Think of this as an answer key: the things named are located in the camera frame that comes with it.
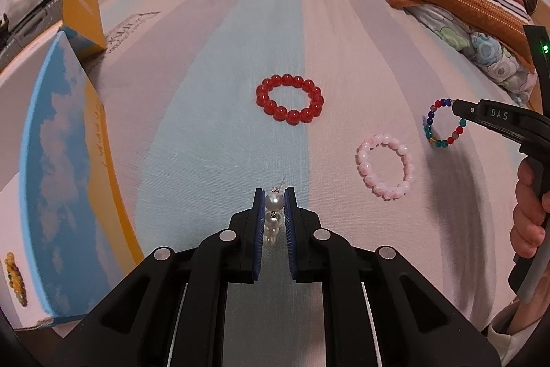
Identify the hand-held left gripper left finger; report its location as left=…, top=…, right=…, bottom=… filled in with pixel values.
left=38, top=187, right=265, bottom=367

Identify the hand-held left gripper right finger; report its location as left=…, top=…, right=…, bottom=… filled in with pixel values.
left=284, top=186, right=503, bottom=367

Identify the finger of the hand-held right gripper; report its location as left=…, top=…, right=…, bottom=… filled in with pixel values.
left=449, top=98, right=534, bottom=136

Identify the white pearl earring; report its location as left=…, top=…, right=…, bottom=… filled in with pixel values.
left=263, top=178, right=286, bottom=247

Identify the multicolour bead bracelet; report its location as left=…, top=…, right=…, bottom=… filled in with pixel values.
left=423, top=97, right=467, bottom=150

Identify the blue and yellow cardboard box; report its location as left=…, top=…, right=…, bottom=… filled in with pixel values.
left=0, top=0, right=144, bottom=329

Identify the yellow bead bracelet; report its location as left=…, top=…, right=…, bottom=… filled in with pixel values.
left=3, top=253, right=29, bottom=307

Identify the person's right forearm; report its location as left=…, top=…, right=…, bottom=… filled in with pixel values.
left=487, top=298, right=550, bottom=367

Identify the person's right hand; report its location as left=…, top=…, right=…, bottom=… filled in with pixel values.
left=513, top=155, right=550, bottom=260

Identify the floral pillow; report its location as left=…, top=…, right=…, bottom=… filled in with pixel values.
left=415, top=3, right=538, bottom=105

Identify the wooden headboard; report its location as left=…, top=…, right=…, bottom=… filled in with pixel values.
left=528, top=1, right=550, bottom=32

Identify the grey case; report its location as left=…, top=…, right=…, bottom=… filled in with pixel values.
left=0, top=0, right=65, bottom=67

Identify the pink bead bracelet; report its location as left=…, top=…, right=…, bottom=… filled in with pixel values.
left=356, top=133, right=414, bottom=201

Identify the red bead bracelet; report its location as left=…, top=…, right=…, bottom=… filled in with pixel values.
left=256, top=74, right=325, bottom=126

